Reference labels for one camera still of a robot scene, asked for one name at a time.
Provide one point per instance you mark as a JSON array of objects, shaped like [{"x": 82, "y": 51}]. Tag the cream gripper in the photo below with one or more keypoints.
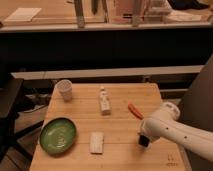
[{"x": 148, "y": 139}]

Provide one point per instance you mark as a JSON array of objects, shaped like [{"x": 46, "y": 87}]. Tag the black eraser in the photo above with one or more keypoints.
[{"x": 142, "y": 142}]

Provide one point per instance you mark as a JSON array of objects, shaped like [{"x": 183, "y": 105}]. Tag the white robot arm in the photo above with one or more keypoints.
[{"x": 163, "y": 122}]

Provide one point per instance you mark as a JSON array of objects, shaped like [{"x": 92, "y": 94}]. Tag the orange carrot toy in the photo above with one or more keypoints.
[{"x": 135, "y": 111}]

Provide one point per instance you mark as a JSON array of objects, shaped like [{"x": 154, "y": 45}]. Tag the white sponge block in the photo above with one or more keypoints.
[{"x": 96, "y": 142}]

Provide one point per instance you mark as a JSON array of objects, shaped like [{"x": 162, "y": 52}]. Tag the white glue bottle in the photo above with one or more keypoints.
[{"x": 104, "y": 101}]

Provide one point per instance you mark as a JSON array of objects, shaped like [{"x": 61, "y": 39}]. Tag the green bowl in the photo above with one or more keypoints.
[{"x": 57, "y": 136}]

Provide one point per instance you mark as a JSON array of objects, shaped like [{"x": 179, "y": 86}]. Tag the white paper sheet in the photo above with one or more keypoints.
[{"x": 23, "y": 15}]

